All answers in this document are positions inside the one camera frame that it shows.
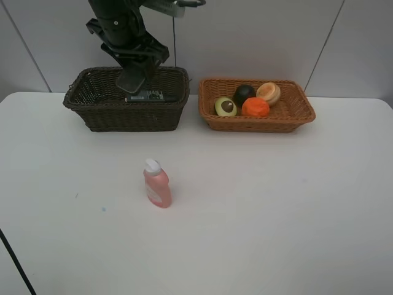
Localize dark mangosteen toy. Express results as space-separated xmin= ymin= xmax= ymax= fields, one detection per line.
xmin=233 ymin=84 xmax=256 ymax=107

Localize black whiteboard eraser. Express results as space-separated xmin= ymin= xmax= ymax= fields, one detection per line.
xmin=116 ymin=60 xmax=148 ymax=94

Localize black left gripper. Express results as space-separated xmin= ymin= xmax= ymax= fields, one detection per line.
xmin=87 ymin=1 xmax=169 ymax=82

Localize orange toy fruit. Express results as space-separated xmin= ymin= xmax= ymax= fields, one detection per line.
xmin=241 ymin=97 xmax=270 ymax=117

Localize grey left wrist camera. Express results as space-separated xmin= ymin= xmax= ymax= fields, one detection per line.
xmin=143 ymin=0 xmax=185 ymax=18

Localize orange wicker basket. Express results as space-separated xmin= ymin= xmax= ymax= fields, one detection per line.
xmin=198 ymin=77 xmax=316 ymax=133

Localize tan round bread toy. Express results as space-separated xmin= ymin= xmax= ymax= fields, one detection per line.
xmin=256 ymin=82 xmax=281 ymax=106

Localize dark brown wicker basket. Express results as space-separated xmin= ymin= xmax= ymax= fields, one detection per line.
xmin=63 ymin=66 xmax=190 ymax=132

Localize dark green pump bottle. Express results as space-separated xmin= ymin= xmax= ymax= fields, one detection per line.
xmin=125 ymin=90 xmax=177 ymax=103

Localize pink squeeze bottle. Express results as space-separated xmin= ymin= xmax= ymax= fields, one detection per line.
xmin=143 ymin=159 xmax=172 ymax=208

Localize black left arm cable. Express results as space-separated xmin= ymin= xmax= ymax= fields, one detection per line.
xmin=0 ymin=229 xmax=37 ymax=295

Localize halved avocado toy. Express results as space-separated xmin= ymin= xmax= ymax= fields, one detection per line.
xmin=214 ymin=96 xmax=238 ymax=117

